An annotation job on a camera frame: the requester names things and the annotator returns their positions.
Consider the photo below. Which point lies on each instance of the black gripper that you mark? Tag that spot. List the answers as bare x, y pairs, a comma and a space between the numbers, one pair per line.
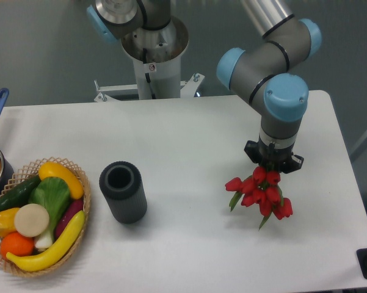
283, 159

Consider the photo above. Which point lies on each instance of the red tulip bouquet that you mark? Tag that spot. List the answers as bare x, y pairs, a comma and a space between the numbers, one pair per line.
261, 188

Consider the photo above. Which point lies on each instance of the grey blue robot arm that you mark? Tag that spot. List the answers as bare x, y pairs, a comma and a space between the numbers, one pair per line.
261, 79

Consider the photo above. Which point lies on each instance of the dark grey ribbed vase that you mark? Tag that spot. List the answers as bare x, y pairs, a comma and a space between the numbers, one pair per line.
121, 184

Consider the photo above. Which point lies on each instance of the purple eggplant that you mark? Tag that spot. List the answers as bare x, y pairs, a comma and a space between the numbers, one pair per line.
72, 209

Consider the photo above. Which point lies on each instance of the yellow squash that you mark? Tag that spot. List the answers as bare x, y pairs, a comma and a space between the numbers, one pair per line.
54, 169

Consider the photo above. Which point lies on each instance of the green bok choy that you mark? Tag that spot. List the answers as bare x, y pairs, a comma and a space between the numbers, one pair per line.
54, 195

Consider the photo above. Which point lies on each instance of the yellow banana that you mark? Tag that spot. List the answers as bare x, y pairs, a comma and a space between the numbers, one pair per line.
56, 252

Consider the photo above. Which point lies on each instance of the woven wicker basket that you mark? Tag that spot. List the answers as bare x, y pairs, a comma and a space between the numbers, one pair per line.
29, 171

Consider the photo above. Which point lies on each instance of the beige round disc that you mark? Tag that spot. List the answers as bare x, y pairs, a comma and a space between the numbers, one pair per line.
31, 220

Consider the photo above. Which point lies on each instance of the green cucumber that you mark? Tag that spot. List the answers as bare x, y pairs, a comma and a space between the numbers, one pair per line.
18, 196

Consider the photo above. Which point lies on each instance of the orange fruit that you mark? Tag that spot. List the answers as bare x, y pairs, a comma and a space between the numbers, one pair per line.
17, 244

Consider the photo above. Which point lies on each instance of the yellow bell pepper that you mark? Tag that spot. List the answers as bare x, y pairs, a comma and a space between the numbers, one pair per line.
7, 221

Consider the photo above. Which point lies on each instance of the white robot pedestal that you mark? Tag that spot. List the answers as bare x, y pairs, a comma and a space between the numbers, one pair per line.
156, 57

